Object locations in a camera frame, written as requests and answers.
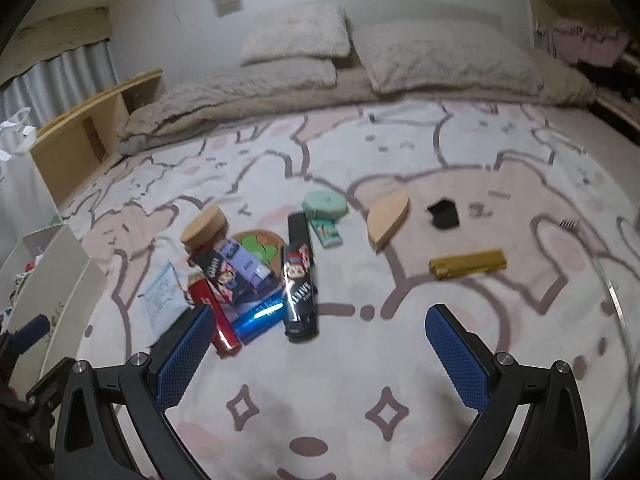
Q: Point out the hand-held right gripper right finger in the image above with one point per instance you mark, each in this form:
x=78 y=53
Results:
x=456 y=355

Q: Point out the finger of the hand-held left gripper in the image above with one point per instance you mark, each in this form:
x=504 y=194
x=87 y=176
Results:
x=42 y=392
x=31 y=329

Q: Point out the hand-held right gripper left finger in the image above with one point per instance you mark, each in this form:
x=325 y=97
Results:
x=182 y=355

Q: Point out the shiny red lighter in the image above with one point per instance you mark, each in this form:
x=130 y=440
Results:
x=220 y=320

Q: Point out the white packet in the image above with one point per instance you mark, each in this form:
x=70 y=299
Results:
x=160 y=300

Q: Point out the white cardboard box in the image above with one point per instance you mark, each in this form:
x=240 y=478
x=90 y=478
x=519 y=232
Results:
x=70 y=280

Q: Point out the blue packet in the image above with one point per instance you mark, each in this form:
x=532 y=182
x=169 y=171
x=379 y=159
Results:
x=257 y=320

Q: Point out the gold lighter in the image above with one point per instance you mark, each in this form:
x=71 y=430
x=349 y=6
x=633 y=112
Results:
x=467 y=262

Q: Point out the pile of small trinkets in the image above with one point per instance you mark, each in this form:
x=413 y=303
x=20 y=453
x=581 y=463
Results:
x=25 y=280

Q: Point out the purple small box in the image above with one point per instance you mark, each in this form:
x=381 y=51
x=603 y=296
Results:
x=247 y=265

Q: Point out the round wooden lid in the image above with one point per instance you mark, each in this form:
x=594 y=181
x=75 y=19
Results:
x=202 y=230

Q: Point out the cork coaster green print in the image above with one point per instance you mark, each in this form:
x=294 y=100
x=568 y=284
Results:
x=260 y=246

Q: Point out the white tote bag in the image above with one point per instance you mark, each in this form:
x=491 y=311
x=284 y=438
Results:
x=25 y=195

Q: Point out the cartoon printed blanket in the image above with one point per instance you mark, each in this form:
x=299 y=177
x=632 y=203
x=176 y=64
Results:
x=325 y=400

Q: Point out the small black cube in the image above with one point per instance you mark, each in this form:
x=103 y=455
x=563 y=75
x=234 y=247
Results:
x=443 y=215

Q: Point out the half-oval wooden piece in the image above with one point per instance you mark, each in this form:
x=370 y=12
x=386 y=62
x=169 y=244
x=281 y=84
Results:
x=387 y=217

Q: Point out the teal printed lighter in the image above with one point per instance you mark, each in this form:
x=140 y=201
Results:
x=327 y=234

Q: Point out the wooden bedside shelf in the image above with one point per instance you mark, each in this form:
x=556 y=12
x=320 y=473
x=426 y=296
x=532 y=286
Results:
x=65 y=145

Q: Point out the mint round tape measure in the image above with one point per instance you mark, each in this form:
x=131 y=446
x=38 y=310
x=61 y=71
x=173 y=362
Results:
x=325 y=204

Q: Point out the grey curtain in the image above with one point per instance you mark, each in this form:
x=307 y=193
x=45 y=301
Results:
x=75 y=75

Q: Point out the flat textured beige pillow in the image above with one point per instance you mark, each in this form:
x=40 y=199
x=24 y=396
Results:
x=250 y=82

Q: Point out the beige fleece blanket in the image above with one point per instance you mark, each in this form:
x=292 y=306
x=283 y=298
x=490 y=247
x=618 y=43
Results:
x=565 y=85

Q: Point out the large textured beige pillow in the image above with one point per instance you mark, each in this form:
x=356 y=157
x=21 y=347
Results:
x=440 y=60

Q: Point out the beige printed valance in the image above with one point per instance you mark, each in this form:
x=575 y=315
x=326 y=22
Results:
x=60 y=30

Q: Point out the dark clothes pile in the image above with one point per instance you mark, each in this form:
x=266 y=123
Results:
x=615 y=80

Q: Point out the fluffy beige pillow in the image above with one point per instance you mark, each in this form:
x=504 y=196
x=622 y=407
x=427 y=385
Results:
x=295 y=35

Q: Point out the pink clothes pile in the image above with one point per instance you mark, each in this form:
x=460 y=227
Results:
x=585 y=40

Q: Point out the pale bed headboard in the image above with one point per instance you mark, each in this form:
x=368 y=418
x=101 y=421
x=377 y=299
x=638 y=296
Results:
x=450 y=12

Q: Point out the white wardrobe cabinet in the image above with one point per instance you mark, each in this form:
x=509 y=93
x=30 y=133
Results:
x=575 y=2

